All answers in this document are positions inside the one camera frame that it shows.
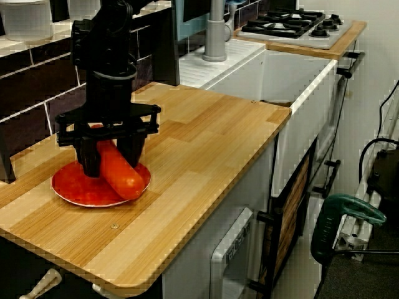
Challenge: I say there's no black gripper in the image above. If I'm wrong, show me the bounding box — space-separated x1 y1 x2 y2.
55 70 162 179

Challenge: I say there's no red toy sausage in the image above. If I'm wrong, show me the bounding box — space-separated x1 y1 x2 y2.
89 123 147 201

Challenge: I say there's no red round plate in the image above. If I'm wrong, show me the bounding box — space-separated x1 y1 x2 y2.
51 161 152 208

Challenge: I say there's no dark tiled backsplash panel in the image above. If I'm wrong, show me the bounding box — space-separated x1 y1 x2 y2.
0 6 174 156

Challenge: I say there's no white toy kitchen cabinet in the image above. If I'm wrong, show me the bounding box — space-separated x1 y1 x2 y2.
161 136 315 299

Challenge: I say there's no grey dispenser panel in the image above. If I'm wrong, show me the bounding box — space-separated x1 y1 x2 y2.
210 207 255 299

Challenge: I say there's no white plastic jar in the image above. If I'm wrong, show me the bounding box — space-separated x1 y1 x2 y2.
0 0 54 42

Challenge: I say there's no grey toy faucet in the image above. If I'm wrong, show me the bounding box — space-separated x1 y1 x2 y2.
202 0 247 62

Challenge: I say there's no white toy sink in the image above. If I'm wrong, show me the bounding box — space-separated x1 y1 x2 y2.
179 39 339 200

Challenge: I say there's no black framed oven door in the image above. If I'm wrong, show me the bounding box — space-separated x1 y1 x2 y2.
257 138 319 293

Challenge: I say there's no black stove grate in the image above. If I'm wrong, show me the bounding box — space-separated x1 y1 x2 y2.
241 9 327 40

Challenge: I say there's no green power drill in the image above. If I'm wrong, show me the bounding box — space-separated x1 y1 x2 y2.
310 193 387 265

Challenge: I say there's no grey toy cooktop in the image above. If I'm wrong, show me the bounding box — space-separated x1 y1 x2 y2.
238 8 353 50

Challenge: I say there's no black box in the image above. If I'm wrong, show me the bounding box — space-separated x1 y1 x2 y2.
367 149 399 201

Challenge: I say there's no dark grey upright post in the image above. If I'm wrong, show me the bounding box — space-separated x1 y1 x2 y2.
0 123 17 184
151 0 181 85

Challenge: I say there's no white peg handle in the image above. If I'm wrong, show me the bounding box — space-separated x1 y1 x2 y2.
18 268 62 299

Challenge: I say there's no black bar handle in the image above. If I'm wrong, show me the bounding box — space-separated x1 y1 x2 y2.
313 159 342 197
336 51 366 78

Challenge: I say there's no aluminium frame rail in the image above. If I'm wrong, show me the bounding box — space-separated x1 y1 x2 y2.
335 102 399 262

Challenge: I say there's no black hanging cable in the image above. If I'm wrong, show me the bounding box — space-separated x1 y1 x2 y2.
358 79 399 187

